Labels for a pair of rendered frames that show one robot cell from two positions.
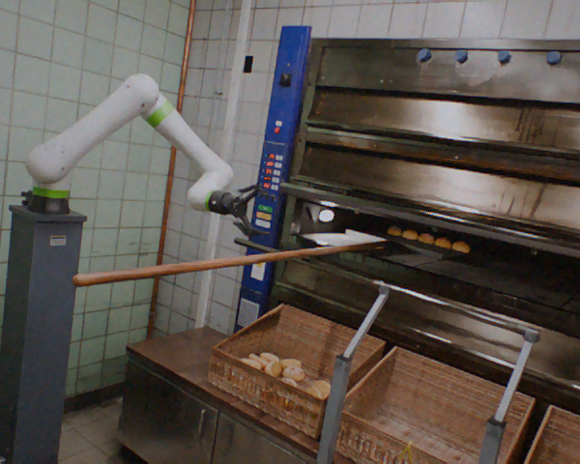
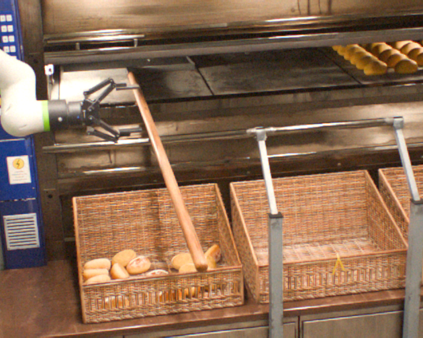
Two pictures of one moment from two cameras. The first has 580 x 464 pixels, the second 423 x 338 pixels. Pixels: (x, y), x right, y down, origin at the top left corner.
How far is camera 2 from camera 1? 171 cm
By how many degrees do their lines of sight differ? 44
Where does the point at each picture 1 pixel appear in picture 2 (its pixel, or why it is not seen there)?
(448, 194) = (244, 10)
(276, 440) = (209, 328)
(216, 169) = (23, 76)
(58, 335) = not seen: outside the picture
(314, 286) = (109, 160)
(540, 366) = (363, 141)
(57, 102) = not seen: outside the picture
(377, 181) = (158, 15)
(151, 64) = not seen: outside the picture
